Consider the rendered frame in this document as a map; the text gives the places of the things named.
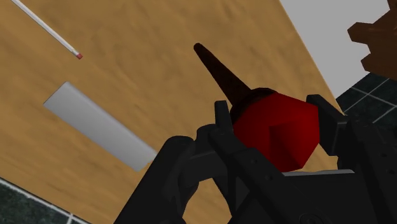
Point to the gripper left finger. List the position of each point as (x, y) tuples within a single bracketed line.
[(173, 161)]

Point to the white pencil with red eraser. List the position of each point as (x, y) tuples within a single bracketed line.
[(46, 28)]

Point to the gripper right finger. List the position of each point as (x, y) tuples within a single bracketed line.
[(366, 149)]

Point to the light wooden table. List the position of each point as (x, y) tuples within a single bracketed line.
[(149, 46)]

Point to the brown wooden furniture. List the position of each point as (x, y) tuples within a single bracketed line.
[(380, 40)]

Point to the red bulb with dark spike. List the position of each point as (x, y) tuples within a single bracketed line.
[(276, 133)]

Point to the grey flat rectangular slab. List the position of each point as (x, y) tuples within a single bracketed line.
[(99, 127)]

